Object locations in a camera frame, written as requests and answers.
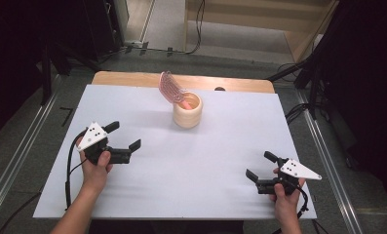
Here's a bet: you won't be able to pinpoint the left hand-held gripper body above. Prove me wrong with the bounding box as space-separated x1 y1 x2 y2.
76 121 132 165

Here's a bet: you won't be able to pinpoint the pink hairbrush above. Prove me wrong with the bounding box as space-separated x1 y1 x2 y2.
158 70 194 111

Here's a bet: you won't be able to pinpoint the wooden shelf unit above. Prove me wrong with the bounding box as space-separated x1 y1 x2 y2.
184 0 340 63

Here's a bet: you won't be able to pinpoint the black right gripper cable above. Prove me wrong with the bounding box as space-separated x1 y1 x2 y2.
271 185 310 234

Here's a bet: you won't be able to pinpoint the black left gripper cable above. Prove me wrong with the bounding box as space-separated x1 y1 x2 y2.
0 128 89 234

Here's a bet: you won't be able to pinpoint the black floor cables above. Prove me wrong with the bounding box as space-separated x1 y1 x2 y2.
284 101 314 125

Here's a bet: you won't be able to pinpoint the thin black floor cable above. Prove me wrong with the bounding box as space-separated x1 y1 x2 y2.
97 45 190 62

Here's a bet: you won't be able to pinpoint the person's left hand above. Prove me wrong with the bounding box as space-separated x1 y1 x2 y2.
79 150 115 196

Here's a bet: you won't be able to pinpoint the white board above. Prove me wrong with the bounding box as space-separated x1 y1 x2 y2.
33 84 318 220

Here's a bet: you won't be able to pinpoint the person's right hand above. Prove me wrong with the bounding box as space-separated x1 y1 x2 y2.
269 178 307 223

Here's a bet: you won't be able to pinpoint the wooden table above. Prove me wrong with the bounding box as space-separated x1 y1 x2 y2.
92 70 276 95

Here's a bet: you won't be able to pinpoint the cream ribbed cup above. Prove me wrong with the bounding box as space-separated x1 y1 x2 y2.
173 92 204 130

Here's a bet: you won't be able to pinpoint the black metal stand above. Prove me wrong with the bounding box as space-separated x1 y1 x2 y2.
267 48 324 121
39 40 101 106

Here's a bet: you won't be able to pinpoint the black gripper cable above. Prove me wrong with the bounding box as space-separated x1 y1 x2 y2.
271 185 310 234
0 128 89 234

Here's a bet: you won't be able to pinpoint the black hanging cable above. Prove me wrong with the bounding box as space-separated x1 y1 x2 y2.
185 0 206 56

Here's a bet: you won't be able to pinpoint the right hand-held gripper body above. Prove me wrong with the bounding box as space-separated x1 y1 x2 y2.
255 157 323 196

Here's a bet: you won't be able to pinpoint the black cabinet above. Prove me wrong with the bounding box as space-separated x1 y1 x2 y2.
82 0 131 62

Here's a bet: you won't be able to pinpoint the silver floor rail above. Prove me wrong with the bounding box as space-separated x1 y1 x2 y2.
294 89 365 234
0 74 63 223

